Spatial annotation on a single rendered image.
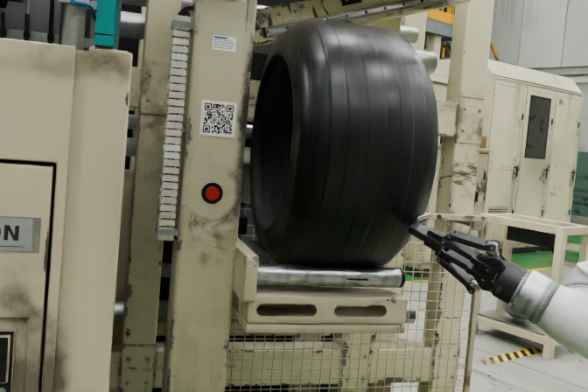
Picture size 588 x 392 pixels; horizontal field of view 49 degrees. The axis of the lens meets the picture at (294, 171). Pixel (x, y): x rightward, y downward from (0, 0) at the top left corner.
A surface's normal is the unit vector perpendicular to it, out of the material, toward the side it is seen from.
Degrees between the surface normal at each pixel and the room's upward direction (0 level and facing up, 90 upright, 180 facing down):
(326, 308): 90
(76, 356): 90
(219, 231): 90
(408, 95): 66
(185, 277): 90
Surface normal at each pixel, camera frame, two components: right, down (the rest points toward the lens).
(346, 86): 0.28, -0.37
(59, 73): 0.26, 0.07
